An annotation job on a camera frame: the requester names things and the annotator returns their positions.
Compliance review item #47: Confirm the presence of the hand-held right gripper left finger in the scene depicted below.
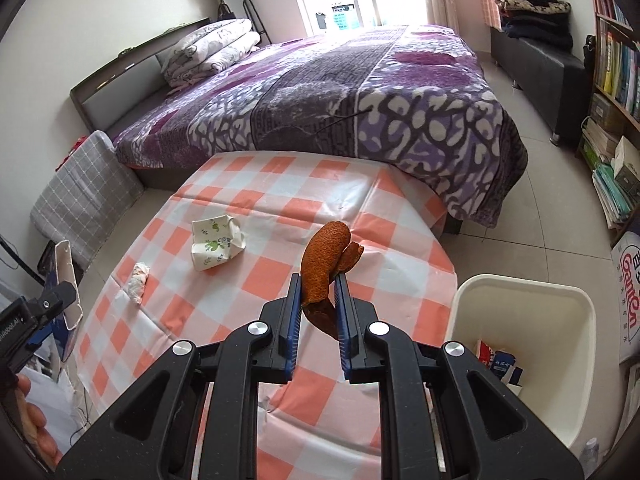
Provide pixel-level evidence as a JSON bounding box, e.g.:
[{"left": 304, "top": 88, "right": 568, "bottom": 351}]
[{"left": 55, "top": 272, "right": 303, "bottom": 480}]

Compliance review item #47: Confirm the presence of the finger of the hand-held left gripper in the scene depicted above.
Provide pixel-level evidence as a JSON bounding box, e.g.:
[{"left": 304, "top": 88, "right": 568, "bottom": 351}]
[{"left": 27, "top": 282, "right": 78, "bottom": 351}]

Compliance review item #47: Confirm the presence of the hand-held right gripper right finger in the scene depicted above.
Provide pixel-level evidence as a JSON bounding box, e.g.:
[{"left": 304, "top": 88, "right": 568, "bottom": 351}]
[{"left": 334, "top": 272, "right": 583, "bottom": 480}]

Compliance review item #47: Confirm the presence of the red white drink carton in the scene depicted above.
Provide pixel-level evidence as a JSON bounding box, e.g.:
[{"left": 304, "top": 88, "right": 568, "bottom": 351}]
[{"left": 475, "top": 340, "right": 523, "bottom": 388}]

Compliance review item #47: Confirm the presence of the white plastic trash bin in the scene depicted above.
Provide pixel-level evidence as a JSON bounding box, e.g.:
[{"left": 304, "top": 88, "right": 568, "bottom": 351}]
[{"left": 445, "top": 273, "right": 597, "bottom": 453}]

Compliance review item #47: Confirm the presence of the person's left hand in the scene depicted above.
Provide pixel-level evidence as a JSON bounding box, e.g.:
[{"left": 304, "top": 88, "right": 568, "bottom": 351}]
[{"left": 15, "top": 375, "right": 63, "bottom": 466}]

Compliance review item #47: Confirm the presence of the crumpled white plastic wrapper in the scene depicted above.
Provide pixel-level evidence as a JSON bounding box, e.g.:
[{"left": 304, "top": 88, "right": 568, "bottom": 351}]
[{"left": 127, "top": 262, "right": 151, "bottom": 306}]

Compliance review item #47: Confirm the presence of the grey checked cushion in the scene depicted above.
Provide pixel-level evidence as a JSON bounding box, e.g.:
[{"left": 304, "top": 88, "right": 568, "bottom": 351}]
[{"left": 30, "top": 130, "right": 146, "bottom": 271}]

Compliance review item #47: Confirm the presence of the white carton green print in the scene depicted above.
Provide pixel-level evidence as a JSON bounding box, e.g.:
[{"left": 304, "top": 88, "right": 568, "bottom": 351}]
[{"left": 191, "top": 213, "right": 247, "bottom": 273}]

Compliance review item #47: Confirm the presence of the orange white checked tablecloth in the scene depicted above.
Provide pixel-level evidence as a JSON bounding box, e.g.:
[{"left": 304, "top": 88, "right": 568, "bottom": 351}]
[{"left": 75, "top": 152, "right": 458, "bottom": 480}]

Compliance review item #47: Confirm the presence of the red cloth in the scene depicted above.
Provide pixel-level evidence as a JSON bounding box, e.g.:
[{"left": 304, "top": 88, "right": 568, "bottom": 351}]
[{"left": 55, "top": 135, "right": 87, "bottom": 172}]

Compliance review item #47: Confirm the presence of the clear plastic bottle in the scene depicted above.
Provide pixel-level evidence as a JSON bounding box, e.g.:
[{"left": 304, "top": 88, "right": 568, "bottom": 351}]
[{"left": 580, "top": 437, "right": 601, "bottom": 476}]

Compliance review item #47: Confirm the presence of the folded white patterned quilt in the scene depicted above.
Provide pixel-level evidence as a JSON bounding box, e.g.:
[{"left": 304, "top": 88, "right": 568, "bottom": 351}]
[{"left": 162, "top": 18, "right": 262, "bottom": 88}]

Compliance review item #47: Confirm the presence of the white bag red print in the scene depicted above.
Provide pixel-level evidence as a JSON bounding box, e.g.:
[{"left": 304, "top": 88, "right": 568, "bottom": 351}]
[{"left": 610, "top": 230, "right": 640, "bottom": 366}]

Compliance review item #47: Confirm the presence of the black coat rack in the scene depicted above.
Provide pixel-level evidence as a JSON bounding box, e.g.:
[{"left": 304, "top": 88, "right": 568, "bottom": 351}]
[{"left": 205, "top": 0, "right": 273, "bottom": 46}]

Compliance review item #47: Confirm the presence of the dark bench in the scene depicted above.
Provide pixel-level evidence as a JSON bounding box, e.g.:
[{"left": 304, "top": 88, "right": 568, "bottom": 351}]
[{"left": 490, "top": 25, "right": 591, "bottom": 146}]

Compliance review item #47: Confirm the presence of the cardboard tissue box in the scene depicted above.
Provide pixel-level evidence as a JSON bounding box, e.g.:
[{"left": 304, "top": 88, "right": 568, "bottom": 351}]
[{"left": 612, "top": 135, "right": 640, "bottom": 191}]

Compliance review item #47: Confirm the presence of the pile of dark clothes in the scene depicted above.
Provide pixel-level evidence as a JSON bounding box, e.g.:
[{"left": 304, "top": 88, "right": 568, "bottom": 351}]
[{"left": 492, "top": 0, "right": 573, "bottom": 51}]

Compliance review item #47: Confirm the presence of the row of books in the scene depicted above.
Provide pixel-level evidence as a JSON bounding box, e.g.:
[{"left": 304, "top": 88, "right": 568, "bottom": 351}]
[{"left": 580, "top": 0, "right": 640, "bottom": 231}]

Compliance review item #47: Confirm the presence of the wooden bookshelf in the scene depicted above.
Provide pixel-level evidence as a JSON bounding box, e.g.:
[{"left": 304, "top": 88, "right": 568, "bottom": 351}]
[{"left": 577, "top": 0, "right": 640, "bottom": 241}]

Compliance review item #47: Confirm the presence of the dark bed frame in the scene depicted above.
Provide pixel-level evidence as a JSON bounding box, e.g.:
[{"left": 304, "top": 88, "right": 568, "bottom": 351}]
[{"left": 70, "top": 16, "right": 216, "bottom": 136}]

